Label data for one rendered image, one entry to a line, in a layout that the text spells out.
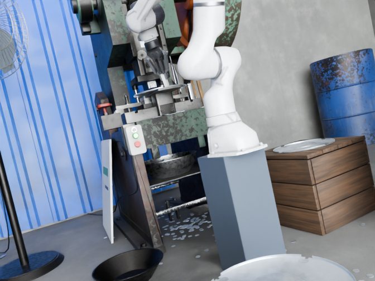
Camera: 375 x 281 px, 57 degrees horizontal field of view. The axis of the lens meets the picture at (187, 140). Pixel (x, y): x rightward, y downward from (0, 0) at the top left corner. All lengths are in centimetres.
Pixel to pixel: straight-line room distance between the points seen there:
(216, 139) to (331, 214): 65
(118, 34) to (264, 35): 227
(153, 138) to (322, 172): 81
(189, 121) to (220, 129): 62
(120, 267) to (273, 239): 71
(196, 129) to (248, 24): 217
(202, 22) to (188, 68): 16
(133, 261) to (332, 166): 97
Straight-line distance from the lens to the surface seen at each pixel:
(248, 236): 125
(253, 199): 125
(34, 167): 304
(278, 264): 83
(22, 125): 305
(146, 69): 191
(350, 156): 170
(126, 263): 166
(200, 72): 121
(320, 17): 444
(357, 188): 174
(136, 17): 156
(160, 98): 183
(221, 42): 201
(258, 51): 380
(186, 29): 236
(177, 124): 179
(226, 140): 119
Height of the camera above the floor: 60
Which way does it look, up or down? 3 degrees down
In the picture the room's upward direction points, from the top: 13 degrees counter-clockwise
